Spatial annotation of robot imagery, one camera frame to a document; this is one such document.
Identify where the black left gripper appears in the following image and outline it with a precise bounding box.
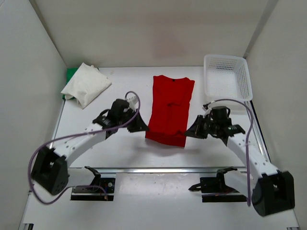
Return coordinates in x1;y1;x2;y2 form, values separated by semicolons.
118;108;149;133

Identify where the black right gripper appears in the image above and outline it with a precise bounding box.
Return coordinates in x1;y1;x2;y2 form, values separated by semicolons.
185;115;219;140

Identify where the red t shirt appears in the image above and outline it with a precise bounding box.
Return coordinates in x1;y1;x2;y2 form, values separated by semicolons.
145;75;195;148

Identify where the white t shirt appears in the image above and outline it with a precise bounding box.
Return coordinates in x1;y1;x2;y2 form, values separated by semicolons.
61;63;112;109

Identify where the green t shirt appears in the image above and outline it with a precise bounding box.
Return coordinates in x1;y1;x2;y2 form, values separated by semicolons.
61;68;79;100

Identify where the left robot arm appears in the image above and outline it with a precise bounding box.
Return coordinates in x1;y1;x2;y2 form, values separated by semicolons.
29;96;149;196

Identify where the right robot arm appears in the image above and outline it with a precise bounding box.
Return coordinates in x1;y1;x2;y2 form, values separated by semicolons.
185;106;295;217

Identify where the white plastic basket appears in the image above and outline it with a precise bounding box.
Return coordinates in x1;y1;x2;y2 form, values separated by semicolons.
203;54;253;102

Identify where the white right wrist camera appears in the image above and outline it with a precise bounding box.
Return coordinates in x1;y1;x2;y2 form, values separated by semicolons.
202;101;215;117

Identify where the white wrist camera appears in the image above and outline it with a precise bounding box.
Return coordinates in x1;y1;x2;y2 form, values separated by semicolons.
125;95;140;112
202;101;215;117

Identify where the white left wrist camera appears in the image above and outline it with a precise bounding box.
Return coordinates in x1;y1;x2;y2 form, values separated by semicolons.
125;95;140;112

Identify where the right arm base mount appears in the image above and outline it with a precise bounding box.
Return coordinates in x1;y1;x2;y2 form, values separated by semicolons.
189;167;247;203

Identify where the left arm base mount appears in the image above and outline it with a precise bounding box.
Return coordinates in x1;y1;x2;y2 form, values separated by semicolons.
67;166;116;201

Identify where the aluminium table rail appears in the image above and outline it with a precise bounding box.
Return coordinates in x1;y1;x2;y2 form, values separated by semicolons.
69;167;245;175

